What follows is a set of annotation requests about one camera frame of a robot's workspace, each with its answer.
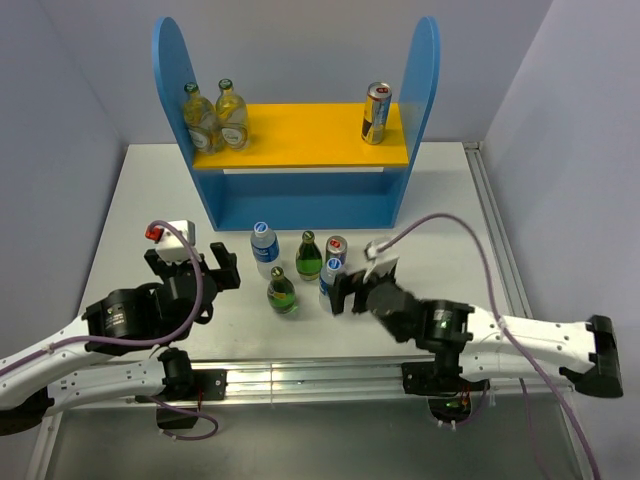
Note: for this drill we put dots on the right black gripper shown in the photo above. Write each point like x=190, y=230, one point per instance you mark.
x=348, y=283

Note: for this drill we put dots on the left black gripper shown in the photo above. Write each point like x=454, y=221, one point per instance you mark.
x=227, y=273

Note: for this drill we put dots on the Pocari Sweat plastic bottle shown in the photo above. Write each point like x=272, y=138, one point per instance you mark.
x=265, y=248
x=328, y=273

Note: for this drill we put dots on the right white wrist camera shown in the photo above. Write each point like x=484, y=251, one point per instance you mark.
x=381, y=255

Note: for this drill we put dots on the blue and yellow wooden shelf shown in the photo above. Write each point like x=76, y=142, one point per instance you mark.
x=307, y=166

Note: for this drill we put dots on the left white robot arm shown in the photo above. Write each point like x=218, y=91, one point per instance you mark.
x=120, y=346

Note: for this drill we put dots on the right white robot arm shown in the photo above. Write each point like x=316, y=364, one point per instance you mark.
x=470, y=345

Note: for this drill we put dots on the Red Bull can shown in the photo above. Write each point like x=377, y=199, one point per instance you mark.
x=376, y=110
x=336, y=247

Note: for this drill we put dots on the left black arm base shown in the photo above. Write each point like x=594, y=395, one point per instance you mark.
x=178, y=413

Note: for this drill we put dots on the yellow drink glass bottle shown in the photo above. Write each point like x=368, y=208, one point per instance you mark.
x=202, y=121
x=233, y=116

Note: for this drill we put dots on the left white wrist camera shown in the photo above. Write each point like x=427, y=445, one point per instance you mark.
x=168, y=247

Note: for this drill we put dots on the green glass bottle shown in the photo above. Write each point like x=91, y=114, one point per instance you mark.
x=309, y=259
x=281, y=293

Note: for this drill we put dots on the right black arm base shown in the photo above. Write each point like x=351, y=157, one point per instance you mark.
x=452, y=401

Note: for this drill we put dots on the left yellow drink glass bottle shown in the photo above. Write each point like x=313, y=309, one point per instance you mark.
x=202, y=121

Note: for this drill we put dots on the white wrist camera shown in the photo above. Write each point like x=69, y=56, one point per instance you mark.
x=381, y=255
x=168, y=247

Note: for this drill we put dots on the aluminium mounting rail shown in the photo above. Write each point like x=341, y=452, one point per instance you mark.
x=311, y=356

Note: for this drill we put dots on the right yellow drink glass bottle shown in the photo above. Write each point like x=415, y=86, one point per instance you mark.
x=233, y=116

